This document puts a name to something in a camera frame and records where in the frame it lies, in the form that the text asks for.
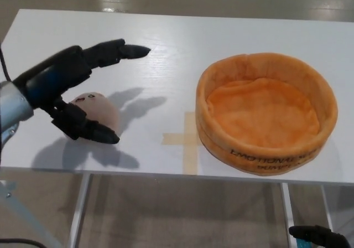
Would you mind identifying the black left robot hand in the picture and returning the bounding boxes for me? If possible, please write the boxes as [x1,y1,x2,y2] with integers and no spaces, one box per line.
[12,38,152,144]

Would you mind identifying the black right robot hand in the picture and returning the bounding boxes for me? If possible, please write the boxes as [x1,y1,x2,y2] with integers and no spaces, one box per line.
[288,225,346,248]

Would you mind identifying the pink round plush toy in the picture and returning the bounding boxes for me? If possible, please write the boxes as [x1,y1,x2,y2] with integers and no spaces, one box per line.
[63,91,120,141]

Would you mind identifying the orange plush round plate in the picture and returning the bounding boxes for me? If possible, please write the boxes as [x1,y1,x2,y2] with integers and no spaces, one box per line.
[195,53,339,177]

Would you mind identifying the teal blue object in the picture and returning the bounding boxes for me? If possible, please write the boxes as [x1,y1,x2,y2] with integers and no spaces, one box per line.
[297,236,313,248]

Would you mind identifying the white table leg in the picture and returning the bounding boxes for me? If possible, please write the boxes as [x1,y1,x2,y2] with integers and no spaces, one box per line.
[281,183,295,248]
[322,185,335,232]
[70,173,92,248]

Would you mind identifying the beige tape strip crosswise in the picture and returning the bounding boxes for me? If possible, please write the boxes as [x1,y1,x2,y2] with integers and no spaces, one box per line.
[162,133,199,146]

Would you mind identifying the grey-blue metal brace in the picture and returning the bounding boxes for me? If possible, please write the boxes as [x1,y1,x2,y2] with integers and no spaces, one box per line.
[0,180,61,248]

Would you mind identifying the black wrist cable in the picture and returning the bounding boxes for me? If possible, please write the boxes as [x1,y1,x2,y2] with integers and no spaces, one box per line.
[0,42,14,82]

